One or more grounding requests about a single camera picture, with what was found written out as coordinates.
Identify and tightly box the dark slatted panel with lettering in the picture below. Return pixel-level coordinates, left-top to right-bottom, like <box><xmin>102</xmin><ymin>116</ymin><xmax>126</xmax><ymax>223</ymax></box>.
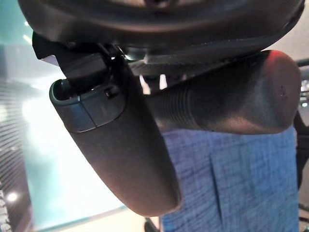
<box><xmin>0</xmin><ymin>79</ymin><xmax>34</xmax><ymax>232</ymax></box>

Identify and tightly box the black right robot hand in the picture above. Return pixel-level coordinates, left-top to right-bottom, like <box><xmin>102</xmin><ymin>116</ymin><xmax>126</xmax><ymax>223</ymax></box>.
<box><xmin>18</xmin><ymin>0</ymin><xmax>306</xmax><ymax>218</ymax></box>

